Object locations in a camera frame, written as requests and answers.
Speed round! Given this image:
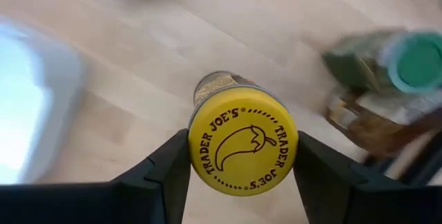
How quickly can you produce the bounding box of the white plastic handled bin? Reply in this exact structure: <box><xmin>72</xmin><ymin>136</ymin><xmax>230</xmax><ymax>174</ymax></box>
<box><xmin>0</xmin><ymin>16</ymin><xmax>87</xmax><ymax>185</ymax></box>

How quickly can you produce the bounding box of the green lid spice jar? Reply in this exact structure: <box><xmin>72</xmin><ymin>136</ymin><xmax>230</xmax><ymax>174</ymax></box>
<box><xmin>320</xmin><ymin>28</ymin><xmax>442</xmax><ymax>95</ymax></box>

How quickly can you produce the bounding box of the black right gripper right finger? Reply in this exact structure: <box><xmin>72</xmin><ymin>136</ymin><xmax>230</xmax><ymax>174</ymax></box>
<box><xmin>293</xmin><ymin>130</ymin><xmax>442</xmax><ymax>224</ymax></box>

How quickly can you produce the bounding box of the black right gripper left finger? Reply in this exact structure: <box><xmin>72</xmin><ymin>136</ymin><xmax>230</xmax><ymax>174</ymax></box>
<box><xmin>0</xmin><ymin>129</ymin><xmax>192</xmax><ymax>224</ymax></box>

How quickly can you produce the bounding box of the black metal table frame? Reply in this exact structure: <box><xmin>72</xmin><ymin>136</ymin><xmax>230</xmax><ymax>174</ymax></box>
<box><xmin>364</xmin><ymin>132</ymin><xmax>442</xmax><ymax>187</ymax></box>

